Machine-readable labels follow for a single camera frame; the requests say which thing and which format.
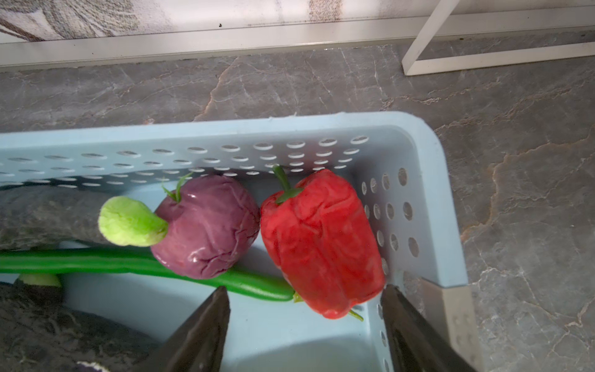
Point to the blue plastic vegetable basket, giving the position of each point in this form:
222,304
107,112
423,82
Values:
394,161

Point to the red pepper toy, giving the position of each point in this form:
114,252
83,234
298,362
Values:
321,213

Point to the green chili pepper toy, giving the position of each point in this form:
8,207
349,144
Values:
328,285

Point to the purple onion toy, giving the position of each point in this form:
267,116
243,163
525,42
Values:
212,221

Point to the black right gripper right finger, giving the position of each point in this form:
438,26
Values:
414,344

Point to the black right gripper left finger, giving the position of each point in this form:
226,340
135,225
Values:
198,344

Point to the dark eggplant toy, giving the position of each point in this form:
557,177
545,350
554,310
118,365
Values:
54,337
42,215

